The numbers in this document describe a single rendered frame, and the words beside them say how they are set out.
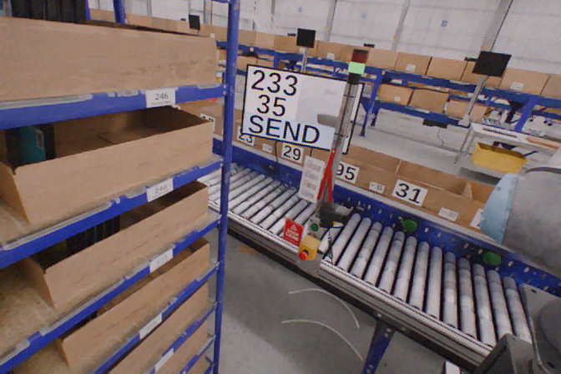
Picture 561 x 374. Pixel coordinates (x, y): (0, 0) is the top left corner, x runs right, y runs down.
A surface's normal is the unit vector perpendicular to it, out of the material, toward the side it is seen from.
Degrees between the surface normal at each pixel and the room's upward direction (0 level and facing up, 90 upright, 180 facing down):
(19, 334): 0
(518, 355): 0
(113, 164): 91
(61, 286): 90
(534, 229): 78
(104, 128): 89
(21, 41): 90
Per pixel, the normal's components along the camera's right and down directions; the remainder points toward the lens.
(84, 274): 0.84, 0.34
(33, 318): 0.13, -0.90
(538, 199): -0.47, -0.58
